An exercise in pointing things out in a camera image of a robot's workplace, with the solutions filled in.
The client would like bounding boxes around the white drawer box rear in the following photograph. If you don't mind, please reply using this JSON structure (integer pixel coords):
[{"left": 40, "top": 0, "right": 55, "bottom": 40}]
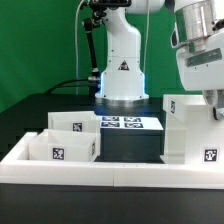
[{"left": 48, "top": 111, "right": 100, "bottom": 133}]

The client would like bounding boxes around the white drawer box front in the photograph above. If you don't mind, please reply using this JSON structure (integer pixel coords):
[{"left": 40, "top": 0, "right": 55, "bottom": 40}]
[{"left": 28, "top": 129, "right": 101, "bottom": 162}]

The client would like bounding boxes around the white drawer cabinet housing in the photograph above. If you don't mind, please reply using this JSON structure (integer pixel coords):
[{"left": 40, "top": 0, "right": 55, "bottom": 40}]
[{"left": 161, "top": 95, "right": 224, "bottom": 166}]

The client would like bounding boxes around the white drawer box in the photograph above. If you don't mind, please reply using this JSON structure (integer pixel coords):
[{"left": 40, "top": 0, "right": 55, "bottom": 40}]
[
  {"left": 28, "top": 129, "right": 101, "bottom": 162},
  {"left": 48, "top": 111, "right": 100, "bottom": 133}
]

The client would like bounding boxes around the white marker sheet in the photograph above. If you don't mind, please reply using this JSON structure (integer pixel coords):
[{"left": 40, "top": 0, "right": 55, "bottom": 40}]
[{"left": 100, "top": 116, "right": 163, "bottom": 130}]

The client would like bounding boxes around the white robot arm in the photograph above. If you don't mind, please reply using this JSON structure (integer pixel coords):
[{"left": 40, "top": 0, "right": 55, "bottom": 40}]
[{"left": 87, "top": 0, "right": 224, "bottom": 111}]

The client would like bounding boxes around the white cable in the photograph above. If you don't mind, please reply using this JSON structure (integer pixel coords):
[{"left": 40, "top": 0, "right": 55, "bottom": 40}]
[{"left": 74, "top": 0, "right": 88, "bottom": 95}]

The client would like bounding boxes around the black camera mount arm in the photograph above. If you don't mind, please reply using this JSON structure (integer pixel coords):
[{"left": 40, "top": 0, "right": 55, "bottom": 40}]
[{"left": 82, "top": 0, "right": 100, "bottom": 77}]

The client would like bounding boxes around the white perimeter fence frame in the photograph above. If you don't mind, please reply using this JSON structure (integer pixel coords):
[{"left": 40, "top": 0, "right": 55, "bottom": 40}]
[{"left": 0, "top": 132, "right": 224, "bottom": 189}]

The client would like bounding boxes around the black cable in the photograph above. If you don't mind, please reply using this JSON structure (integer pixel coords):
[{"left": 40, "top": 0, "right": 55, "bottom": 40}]
[{"left": 44, "top": 77, "right": 101, "bottom": 94}]

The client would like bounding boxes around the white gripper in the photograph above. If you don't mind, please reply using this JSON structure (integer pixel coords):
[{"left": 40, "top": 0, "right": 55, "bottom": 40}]
[{"left": 176, "top": 29, "right": 224, "bottom": 110}]

